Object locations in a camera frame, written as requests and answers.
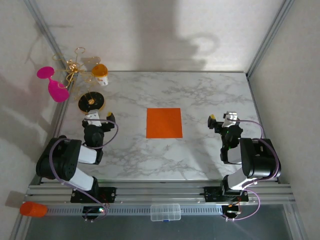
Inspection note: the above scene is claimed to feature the pink plastic wine glass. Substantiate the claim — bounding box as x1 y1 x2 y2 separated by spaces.
36 66 70 103

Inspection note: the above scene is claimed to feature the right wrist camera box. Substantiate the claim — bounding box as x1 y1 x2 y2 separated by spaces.
223 111 239 128

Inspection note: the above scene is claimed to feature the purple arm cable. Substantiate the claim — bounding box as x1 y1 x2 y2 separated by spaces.
48 119 120 223
224 118 281 222

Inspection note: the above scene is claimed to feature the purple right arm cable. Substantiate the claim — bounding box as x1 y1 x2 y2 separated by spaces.
224 118 281 222

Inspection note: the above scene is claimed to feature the aluminium mounting rail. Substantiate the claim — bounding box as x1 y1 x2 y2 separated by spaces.
23 183 296 207

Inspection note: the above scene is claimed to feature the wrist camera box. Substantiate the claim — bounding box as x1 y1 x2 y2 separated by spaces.
223 111 239 128
84 112 102 127

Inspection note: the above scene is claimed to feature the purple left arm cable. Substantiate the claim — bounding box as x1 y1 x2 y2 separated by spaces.
48 119 120 223

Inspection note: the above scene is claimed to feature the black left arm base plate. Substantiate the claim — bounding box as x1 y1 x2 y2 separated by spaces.
70 186 117 204

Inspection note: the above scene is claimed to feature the gold wire glass rack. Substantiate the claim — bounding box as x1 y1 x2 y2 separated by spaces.
51 47 107 116

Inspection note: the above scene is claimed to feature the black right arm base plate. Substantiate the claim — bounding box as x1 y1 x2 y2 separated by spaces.
203 186 250 203

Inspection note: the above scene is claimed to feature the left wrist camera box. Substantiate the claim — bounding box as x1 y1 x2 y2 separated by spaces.
84 112 102 127

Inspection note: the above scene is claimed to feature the orange plastic cup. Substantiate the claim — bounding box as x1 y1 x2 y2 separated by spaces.
19 201 49 218

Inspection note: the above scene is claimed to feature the orange paper sheet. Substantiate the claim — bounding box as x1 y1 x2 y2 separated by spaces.
145 107 184 139

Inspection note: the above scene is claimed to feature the clear plastic organizer box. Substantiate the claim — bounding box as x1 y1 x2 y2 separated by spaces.
150 203 181 222

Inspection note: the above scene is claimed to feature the aluminium frame post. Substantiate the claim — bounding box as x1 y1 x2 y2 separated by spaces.
246 0 295 80
23 0 68 76

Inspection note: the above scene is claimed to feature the grey slotted cable duct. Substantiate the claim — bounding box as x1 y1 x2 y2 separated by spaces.
46 205 225 216

